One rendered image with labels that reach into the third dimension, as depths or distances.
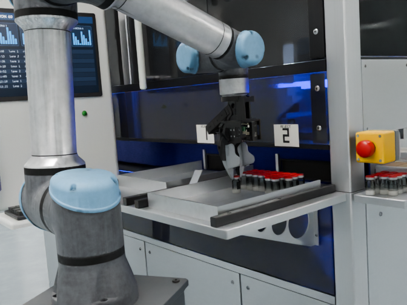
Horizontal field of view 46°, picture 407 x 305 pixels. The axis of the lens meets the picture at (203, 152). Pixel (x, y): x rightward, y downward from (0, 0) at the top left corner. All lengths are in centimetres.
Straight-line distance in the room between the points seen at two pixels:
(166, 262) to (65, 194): 111
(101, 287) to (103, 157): 110
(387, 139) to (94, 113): 112
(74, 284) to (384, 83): 91
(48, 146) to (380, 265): 90
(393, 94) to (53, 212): 93
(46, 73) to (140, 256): 124
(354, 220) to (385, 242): 17
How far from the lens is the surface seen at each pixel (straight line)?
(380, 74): 133
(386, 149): 116
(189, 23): 96
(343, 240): 127
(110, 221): 83
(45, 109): 94
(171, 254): 184
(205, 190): 129
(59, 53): 95
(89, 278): 84
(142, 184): 142
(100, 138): 189
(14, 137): 177
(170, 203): 111
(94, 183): 82
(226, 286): 164
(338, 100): 121
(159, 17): 93
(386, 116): 135
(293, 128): 130
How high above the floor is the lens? 114
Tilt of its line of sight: 6 degrees down
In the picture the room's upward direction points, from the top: 4 degrees counter-clockwise
